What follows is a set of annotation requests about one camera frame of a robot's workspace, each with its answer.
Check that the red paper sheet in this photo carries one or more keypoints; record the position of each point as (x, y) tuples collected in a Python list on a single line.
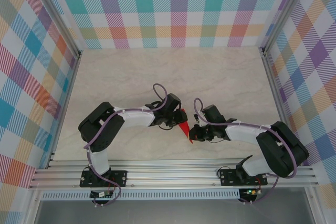
[(184, 129)]

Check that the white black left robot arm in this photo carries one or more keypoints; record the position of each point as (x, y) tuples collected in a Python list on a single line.
[(136, 117)]

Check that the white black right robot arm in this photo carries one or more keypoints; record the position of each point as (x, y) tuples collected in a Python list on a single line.
[(241, 133)]

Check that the grey metal panel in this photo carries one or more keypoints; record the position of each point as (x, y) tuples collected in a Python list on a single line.
[(170, 212)]

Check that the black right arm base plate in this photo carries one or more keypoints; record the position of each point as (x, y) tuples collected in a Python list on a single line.
[(228, 178)]

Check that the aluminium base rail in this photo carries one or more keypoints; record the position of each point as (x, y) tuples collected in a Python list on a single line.
[(170, 174)]

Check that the aluminium side rail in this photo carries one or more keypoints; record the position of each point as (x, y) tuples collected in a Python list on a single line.
[(279, 103), (69, 90)]

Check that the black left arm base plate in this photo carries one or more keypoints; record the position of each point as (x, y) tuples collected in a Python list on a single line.
[(120, 178)]

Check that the aluminium frame post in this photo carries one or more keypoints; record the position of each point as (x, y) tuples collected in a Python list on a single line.
[(283, 11), (56, 11)]

